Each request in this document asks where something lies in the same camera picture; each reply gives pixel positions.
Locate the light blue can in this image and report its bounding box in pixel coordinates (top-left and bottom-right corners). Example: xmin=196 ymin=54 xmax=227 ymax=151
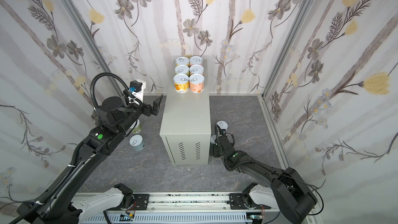
xmin=210 ymin=135 xmax=216 ymax=144
xmin=129 ymin=134 xmax=145 ymax=151

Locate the orange label can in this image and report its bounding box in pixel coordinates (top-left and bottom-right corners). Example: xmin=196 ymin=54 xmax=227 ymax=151
xmin=173 ymin=74 xmax=189 ymax=93

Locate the green label can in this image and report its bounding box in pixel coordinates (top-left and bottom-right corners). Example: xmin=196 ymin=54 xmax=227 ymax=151
xmin=131 ymin=120 xmax=143 ymax=133
xmin=174 ymin=65 xmax=190 ymax=76

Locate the yellow label can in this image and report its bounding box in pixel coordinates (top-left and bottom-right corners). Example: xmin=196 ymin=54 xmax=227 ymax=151
xmin=175 ymin=57 xmax=190 ymax=66

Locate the brown label can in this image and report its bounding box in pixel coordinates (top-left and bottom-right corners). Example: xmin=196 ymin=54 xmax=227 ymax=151
xmin=189 ymin=65 xmax=204 ymax=76

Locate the pink label can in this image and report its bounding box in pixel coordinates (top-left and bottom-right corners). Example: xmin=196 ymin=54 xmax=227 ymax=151
xmin=189 ymin=56 xmax=203 ymax=66

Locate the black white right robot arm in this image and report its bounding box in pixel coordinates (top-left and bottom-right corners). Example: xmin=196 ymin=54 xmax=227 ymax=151
xmin=210 ymin=130 xmax=318 ymax=224

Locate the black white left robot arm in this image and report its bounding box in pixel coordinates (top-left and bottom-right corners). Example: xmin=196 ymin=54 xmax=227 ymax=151
xmin=12 ymin=96 xmax=163 ymax=224

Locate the white can beside cabinet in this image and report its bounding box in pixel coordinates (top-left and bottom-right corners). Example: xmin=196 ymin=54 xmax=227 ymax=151
xmin=217 ymin=120 xmax=229 ymax=130

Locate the grey metal cabinet box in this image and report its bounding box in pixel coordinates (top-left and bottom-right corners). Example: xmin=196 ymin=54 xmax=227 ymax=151
xmin=160 ymin=69 xmax=211 ymax=165

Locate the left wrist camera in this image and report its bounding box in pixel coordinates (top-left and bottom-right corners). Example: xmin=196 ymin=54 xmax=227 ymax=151
xmin=128 ymin=79 xmax=146 ymax=103

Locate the black corrugated left cable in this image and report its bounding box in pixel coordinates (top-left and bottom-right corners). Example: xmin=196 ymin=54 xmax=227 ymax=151
xmin=9 ymin=144 xmax=81 ymax=224

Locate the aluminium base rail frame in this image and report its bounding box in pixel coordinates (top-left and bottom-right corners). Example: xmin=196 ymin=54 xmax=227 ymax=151
xmin=58 ymin=191 xmax=321 ymax=224

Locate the white slotted cable duct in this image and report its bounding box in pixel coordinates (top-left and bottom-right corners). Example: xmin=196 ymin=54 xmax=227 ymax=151
xmin=80 ymin=213 xmax=252 ymax=224

